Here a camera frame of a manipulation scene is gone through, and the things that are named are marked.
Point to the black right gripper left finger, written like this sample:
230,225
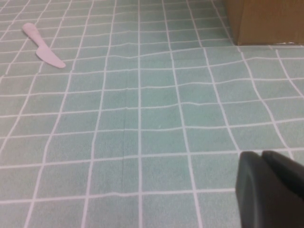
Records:
256,197

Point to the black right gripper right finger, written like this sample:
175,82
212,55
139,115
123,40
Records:
287,171

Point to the brown cardboard box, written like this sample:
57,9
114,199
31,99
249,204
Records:
266,21

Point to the green white checked tablecloth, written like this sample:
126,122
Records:
142,118

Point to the pink plastic knife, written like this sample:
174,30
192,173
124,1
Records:
46,54

